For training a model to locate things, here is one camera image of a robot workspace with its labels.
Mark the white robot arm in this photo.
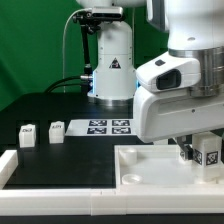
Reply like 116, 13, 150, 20
76, 0, 224, 143

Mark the black cables bundle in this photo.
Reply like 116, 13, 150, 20
44, 75, 94, 94

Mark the white cable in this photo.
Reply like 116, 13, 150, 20
62, 8, 88, 94

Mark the black camera on stand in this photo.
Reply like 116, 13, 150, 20
72, 6, 124, 76

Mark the white square tabletop part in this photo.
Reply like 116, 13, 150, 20
114, 145, 224, 186

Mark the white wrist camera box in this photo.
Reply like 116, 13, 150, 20
136, 52, 201, 93

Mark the white U-shaped fence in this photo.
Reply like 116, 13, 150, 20
0, 150, 224, 216

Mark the white tag sheet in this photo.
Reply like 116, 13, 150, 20
66, 119, 135, 136

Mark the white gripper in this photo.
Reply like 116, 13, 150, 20
133, 87, 224, 161

